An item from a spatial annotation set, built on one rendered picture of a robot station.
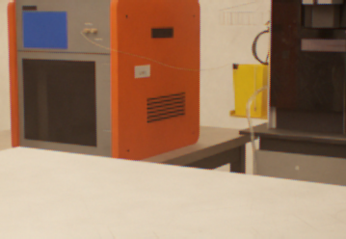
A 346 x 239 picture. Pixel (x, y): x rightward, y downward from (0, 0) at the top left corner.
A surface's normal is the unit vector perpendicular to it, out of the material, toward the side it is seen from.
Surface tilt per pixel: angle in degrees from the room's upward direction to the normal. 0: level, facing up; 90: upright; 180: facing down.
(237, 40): 90
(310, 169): 90
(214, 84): 90
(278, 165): 90
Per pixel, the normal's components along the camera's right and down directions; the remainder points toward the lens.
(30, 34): -0.51, 0.12
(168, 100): 0.86, 0.07
